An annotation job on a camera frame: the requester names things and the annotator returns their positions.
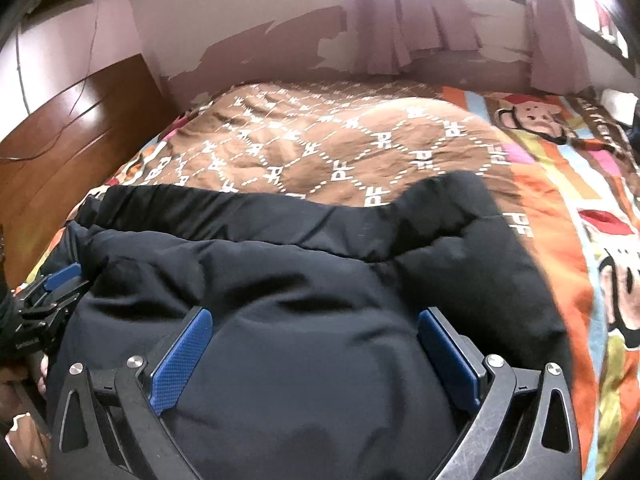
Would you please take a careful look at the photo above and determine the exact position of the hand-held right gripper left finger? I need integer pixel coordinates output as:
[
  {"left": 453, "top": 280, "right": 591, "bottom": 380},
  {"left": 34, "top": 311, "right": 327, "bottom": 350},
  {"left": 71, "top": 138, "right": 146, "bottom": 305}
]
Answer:
[{"left": 50, "top": 306, "right": 213, "bottom": 480}]

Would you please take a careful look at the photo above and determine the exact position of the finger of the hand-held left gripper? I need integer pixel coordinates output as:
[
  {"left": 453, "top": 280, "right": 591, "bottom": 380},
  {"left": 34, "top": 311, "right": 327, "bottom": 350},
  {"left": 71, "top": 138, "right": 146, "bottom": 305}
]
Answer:
[
  {"left": 20, "top": 261, "right": 85, "bottom": 306},
  {"left": 22, "top": 282, "right": 94, "bottom": 324}
]

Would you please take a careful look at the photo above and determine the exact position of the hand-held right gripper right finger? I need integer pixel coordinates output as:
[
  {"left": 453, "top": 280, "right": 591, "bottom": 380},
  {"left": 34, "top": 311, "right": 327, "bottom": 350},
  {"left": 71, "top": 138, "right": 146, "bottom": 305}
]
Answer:
[{"left": 417, "top": 307, "right": 583, "bottom": 480}]

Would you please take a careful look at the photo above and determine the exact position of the wide pink curtain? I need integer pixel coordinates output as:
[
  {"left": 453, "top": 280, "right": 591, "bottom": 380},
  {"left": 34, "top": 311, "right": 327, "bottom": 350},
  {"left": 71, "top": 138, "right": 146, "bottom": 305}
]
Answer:
[{"left": 347, "top": 0, "right": 484, "bottom": 74}]

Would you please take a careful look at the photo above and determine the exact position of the black puffer jacket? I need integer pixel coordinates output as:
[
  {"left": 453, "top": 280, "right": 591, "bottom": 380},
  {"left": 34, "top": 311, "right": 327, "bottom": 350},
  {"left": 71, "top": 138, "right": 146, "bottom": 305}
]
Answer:
[{"left": 42, "top": 170, "right": 574, "bottom": 480}]

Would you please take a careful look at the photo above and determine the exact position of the wooden headboard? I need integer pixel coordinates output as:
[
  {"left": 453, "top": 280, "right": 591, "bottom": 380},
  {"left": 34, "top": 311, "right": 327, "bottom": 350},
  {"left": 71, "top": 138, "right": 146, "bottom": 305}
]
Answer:
[{"left": 0, "top": 55, "right": 167, "bottom": 288}]

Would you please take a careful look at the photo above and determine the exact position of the brown printed cartoon blanket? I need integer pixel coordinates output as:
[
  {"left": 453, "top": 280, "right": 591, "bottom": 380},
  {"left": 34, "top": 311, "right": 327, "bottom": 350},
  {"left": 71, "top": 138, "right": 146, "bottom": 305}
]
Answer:
[{"left": 10, "top": 77, "right": 640, "bottom": 480}]

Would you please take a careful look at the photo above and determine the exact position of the thin dark wall cable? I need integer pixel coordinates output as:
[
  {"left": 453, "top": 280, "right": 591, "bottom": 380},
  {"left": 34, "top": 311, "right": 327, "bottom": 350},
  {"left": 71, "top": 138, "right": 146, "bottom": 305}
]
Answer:
[{"left": 0, "top": 0, "right": 103, "bottom": 164}]

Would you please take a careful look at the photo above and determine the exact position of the narrow pink curtain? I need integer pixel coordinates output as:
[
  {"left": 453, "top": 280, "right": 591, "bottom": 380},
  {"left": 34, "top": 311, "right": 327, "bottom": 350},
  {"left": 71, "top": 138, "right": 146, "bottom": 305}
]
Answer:
[{"left": 520, "top": 0, "right": 587, "bottom": 93}]

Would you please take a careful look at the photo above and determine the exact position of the white wall cable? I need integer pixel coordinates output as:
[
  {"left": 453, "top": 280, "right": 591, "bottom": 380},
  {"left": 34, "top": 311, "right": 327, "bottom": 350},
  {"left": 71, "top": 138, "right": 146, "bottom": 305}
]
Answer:
[{"left": 14, "top": 24, "right": 33, "bottom": 113}]

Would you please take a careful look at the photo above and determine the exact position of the white cloth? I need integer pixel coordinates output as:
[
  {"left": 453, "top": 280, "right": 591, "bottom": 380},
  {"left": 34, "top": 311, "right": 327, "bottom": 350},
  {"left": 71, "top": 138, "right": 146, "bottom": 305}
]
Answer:
[{"left": 601, "top": 88, "right": 639, "bottom": 127}]

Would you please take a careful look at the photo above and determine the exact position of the person's left hand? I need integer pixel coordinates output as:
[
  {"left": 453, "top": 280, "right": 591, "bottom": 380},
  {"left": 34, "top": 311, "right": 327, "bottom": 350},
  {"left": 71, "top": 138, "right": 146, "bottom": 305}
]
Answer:
[{"left": 35, "top": 351, "right": 53, "bottom": 397}]

